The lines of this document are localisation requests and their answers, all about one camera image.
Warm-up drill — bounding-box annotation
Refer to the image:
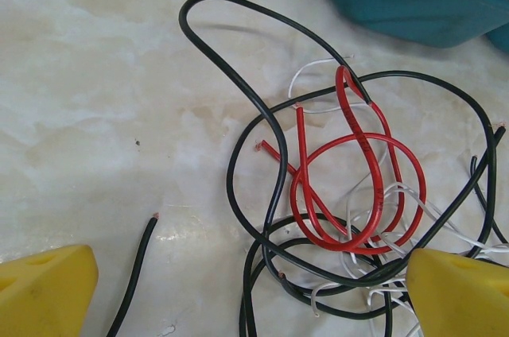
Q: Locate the teal plastic bin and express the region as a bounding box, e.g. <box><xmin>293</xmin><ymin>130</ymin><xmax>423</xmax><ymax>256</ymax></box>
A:
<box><xmin>317</xmin><ymin>0</ymin><xmax>509</xmax><ymax>49</ymax></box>
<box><xmin>484</xmin><ymin>21</ymin><xmax>509</xmax><ymax>54</ymax></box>

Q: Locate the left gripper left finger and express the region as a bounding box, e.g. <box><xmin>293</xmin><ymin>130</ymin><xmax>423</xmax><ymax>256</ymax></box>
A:
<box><xmin>0</xmin><ymin>244</ymin><xmax>99</xmax><ymax>337</ymax></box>

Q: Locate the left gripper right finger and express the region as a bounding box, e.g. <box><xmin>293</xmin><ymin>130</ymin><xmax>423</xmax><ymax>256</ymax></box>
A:
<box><xmin>404</xmin><ymin>248</ymin><xmax>509</xmax><ymax>337</ymax></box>

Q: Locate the thick black cable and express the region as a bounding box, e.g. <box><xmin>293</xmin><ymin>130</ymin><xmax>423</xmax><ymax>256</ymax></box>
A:
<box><xmin>178</xmin><ymin>0</ymin><xmax>375</xmax><ymax>258</ymax></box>

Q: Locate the red cable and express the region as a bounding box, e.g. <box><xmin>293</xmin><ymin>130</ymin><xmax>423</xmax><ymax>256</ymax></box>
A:
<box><xmin>289</xmin><ymin>103</ymin><xmax>429</xmax><ymax>254</ymax></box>
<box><xmin>254</xmin><ymin>140</ymin><xmax>303</xmax><ymax>187</ymax></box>
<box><xmin>336</xmin><ymin>65</ymin><xmax>406</xmax><ymax>253</ymax></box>

